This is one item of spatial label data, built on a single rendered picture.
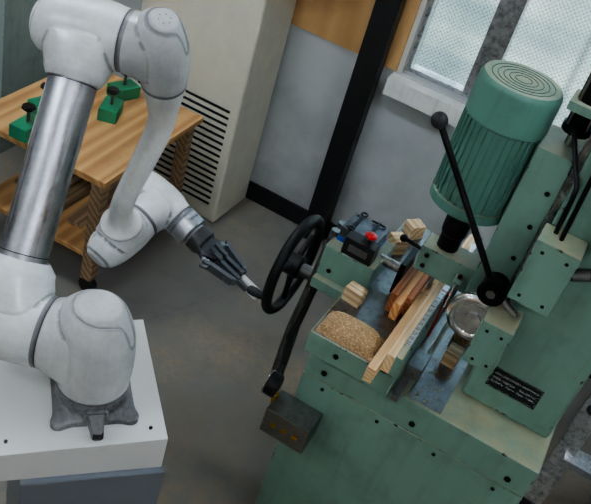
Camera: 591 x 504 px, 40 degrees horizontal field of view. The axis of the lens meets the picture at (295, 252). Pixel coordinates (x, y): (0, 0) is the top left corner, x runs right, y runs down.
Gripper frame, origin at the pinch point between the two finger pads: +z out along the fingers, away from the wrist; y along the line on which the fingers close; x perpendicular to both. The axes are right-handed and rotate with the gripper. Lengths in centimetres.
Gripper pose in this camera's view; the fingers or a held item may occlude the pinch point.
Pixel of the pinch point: (249, 287)
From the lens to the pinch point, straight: 215.2
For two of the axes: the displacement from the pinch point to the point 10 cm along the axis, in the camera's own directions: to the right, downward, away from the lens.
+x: -5.2, 5.6, 6.4
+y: 4.6, -4.4, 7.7
